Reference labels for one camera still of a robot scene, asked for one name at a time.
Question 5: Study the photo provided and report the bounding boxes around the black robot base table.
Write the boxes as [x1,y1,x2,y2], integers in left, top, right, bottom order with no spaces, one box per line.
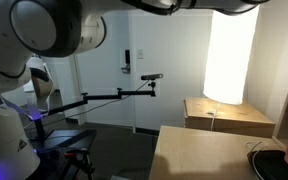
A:
[27,130,97,180]

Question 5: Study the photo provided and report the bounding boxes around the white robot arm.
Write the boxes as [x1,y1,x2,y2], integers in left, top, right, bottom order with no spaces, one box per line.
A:
[0,0,269,180]

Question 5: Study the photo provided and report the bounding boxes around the wooden side cabinet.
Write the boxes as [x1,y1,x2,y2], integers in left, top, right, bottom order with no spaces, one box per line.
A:
[184,98,275,138]

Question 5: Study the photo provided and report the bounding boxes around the black electronic door lock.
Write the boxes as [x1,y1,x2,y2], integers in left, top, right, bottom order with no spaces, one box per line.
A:
[121,50,131,74]

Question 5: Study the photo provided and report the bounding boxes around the brown cardboard box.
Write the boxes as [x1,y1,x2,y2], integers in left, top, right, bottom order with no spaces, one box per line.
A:
[30,68,53,98]

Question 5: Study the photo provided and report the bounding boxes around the black camera on boom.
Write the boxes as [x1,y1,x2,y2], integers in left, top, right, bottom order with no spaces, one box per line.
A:
[141,74,163,80]

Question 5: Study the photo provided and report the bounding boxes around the white wall light switch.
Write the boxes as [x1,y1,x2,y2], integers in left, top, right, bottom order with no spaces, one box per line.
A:
[137,49,144,59]

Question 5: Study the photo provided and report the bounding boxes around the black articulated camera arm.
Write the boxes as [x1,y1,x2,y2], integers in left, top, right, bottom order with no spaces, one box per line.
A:
[33,80,157,140]

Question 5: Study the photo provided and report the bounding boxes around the white charging cable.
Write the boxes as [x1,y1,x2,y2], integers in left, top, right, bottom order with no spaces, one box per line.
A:
[244,141,270,180]

